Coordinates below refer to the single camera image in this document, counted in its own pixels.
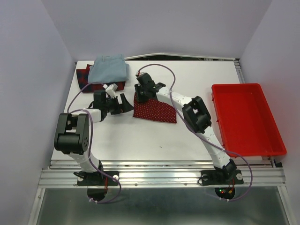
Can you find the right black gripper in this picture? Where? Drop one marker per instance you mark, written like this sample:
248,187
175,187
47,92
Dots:
140,99

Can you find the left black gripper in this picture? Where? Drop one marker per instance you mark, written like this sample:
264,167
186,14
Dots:
125,107

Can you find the red polka dot skirt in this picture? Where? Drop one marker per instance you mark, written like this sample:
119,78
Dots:
154,110

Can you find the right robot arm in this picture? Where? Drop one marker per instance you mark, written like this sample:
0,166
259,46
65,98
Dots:
196,117

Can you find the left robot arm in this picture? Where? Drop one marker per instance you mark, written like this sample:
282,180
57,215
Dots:
74,132

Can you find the light blue folded skirt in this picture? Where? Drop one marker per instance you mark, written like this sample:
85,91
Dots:
108,69

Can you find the red plaid folded skirt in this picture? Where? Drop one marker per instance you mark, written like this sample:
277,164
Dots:
82,78

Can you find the red plastic tray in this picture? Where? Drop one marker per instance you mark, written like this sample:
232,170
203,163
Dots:
246,123

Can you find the controller board with leds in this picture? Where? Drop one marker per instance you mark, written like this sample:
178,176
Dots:
225,193

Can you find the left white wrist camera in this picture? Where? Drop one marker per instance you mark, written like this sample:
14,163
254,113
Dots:
110,90

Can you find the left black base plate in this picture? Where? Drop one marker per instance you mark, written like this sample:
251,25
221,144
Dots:
110,179

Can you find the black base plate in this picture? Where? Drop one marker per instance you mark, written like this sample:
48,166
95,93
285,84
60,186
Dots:
214,177
110,179

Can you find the aluminium frame rail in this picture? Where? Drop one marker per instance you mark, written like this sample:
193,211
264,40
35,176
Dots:
161,174

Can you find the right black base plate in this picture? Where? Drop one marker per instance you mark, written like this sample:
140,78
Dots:
214,177

